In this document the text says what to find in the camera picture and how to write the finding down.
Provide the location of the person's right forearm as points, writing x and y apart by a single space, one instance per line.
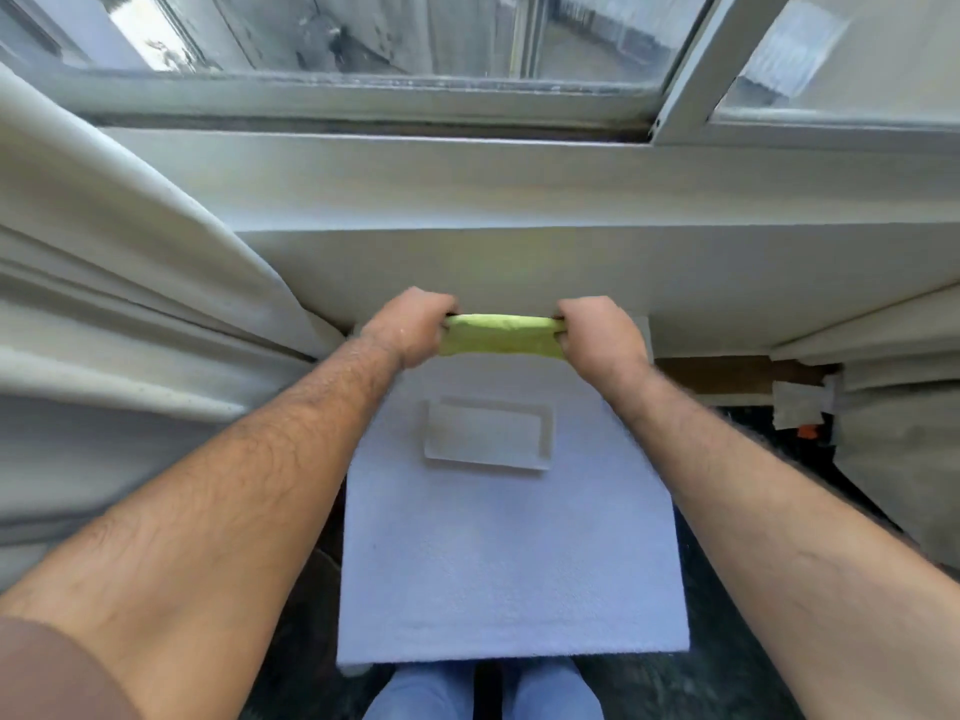
780 547

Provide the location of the person's right fingers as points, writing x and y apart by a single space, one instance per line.
571 322

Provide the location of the brown wooden board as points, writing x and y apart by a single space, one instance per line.
720 374

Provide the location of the small orange object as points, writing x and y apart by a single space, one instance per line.
807 431

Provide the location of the white window sill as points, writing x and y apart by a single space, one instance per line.
540 224

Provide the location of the green cloth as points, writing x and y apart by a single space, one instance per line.
501 336

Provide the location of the person's left fingers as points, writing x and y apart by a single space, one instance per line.
442 307

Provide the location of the person's blue trousers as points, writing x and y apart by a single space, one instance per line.
484 691

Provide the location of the white towel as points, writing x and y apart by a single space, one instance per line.
510 532

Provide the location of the white curtain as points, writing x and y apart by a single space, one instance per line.
112 329
892 412

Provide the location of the person's left forearm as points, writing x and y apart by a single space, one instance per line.
187 532

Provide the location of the person's right hand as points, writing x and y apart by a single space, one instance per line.
600 337

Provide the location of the white window frame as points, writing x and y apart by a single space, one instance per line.
480 97

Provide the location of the person's left hand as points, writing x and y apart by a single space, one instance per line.
409 326

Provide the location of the white rectangular tray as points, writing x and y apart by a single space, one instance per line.
489 434

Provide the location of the white paper scrap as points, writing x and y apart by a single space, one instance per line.
801 403

